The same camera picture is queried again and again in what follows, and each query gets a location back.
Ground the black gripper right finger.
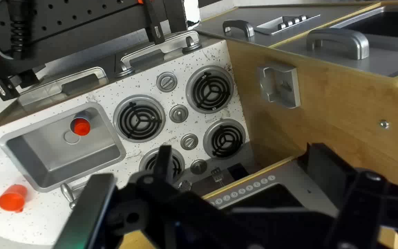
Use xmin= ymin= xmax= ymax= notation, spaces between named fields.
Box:
xmin=306 ymin=143 xmax=389 ymax=249

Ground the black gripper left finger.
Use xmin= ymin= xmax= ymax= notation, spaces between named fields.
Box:
xmin=52 ymin=172 xmax=117 ymax=249

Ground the red plastic bottle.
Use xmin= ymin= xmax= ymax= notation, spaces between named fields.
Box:
xmin=70 ymin=118 xmax=92 ymax=139

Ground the silver toy sink basin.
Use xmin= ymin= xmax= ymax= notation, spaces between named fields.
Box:
xmin=0 ymin=102 xmax=127 ymax=193

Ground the orange plastic cup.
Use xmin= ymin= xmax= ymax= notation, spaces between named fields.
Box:
xmin=0 ymin=183 xmax=29 ymax=215

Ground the silver toy faucet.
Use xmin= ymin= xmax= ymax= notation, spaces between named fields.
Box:
xmin=59 ymin=182 xmax=80 ymax=211

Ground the silver stove knob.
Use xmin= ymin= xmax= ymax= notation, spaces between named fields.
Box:
xmin=179 ymin=132 xmax=200 ymax=153
xmin=189 ymin=158 xmax=208 ymax=176
xmin=154 ymin=71 xmax=179 ymax=95
xmin=167 ymin=103 xmax=190 ymax=125

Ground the white speckled countertop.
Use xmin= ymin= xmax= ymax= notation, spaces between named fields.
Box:
xmin=0 ymin=39 xmax=255 ymax=248

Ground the silver square wall bracket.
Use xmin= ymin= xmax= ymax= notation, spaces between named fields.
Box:
xmin=257 ymin=64 xmax=301 ymax=111

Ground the large silver cabinet door handle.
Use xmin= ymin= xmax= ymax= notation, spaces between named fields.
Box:
xmin=304 ymin=28 xmax=371 ymax=63

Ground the silver oven door handle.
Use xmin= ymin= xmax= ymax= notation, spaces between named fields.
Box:
xmin=118 ymin=30 xmax=201 ymax=74
xmin=18 ymin=66 xmax=109 ymax=111

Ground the small silver cabinet door handle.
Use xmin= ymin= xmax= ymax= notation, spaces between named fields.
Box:
xmin=221 ymin=19 xmax=255 ymax=41

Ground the black coiled cable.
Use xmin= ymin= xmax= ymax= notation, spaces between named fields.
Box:
xmin=4 ymin=0 xmax=30 ymax=49

